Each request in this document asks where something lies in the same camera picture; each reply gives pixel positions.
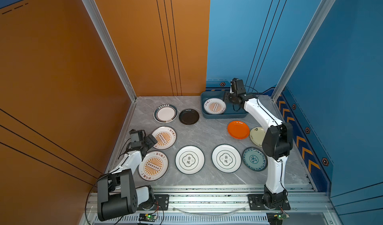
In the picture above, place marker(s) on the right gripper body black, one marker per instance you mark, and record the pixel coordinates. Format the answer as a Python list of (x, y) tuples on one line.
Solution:
[(233, 96)]

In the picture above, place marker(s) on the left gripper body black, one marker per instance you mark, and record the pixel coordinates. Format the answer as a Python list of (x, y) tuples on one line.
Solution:
[(144, 145)]

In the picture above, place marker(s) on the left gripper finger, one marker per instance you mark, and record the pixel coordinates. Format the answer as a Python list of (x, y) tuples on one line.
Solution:
[(150, 145), (149, 138)]

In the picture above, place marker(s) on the orange sunburst plate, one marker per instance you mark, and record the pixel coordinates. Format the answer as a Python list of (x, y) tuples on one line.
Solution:
[(214, 106), (154, 166), (165, 136)]

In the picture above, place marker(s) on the white plate dark rim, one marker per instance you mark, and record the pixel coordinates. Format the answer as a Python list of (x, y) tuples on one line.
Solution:
[(165, 113)]

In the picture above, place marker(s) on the orange plastic plate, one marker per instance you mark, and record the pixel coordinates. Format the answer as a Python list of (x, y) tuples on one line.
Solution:
[(238, 130)]

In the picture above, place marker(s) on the cream plate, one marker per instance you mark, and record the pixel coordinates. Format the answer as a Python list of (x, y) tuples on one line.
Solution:
[(257, 135)]

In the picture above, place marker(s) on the small black plate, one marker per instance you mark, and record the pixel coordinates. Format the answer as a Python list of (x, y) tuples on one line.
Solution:
[(189, 116)]

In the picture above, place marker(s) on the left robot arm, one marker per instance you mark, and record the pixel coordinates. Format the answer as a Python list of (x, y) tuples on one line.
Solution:
[(117, 194)]

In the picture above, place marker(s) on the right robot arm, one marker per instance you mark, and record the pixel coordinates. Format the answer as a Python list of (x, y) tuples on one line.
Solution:
[(277, 144)]

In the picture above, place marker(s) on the teal plastic bin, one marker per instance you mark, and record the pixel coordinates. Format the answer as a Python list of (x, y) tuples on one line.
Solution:
[(232, 111)]

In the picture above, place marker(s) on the orange sunburst plate front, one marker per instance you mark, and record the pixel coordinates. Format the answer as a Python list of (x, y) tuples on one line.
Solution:
[(154, 166)]

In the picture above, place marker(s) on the white plate black emblem left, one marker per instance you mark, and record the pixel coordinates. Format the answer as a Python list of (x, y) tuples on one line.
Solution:
[(190, 160)]

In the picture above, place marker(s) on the white plate black emblem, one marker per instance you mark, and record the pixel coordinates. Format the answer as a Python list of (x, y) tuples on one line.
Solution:
[(190, 160), (226, 158)]

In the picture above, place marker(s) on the white plate black emblem right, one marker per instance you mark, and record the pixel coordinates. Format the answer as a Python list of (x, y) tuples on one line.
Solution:
[(226, 158)]

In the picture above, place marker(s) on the teal patterned plate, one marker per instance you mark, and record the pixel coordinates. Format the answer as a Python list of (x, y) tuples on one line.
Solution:
[(254, 159)]

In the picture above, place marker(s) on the left green circuit board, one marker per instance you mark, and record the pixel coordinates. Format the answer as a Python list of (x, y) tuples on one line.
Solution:
[(147, 219)]

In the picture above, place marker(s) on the right circuit board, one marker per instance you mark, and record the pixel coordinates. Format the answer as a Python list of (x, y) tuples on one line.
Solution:
[(277, 219)]

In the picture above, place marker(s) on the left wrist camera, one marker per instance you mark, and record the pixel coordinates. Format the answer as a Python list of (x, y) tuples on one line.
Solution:
[(137, 136)]

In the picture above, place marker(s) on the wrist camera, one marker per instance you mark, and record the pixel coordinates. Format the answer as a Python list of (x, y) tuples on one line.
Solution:
[(237, 86), (137, 136)]

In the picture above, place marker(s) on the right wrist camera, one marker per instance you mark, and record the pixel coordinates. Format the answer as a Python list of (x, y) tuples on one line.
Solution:
[(237, 86)]

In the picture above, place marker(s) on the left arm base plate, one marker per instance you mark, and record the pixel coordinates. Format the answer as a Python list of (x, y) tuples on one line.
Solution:
[(159, 200)]

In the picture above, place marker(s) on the aluminium rail frame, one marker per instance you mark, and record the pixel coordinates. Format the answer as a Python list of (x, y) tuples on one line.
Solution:
[(229, 205)]

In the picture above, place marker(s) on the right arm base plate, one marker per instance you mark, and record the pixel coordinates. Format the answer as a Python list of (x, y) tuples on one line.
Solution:
[(268, 202)]

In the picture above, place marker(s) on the right aluminium corner post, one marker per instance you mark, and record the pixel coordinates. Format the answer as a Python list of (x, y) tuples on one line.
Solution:
[(309, 34)]

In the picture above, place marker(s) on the aluminium corner post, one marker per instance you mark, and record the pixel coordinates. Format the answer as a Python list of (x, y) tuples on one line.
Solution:
[(309, 34), (101, 28)]

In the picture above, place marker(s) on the left aluminium corner post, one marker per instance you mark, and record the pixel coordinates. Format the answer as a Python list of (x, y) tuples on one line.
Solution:
[(101, 28)]

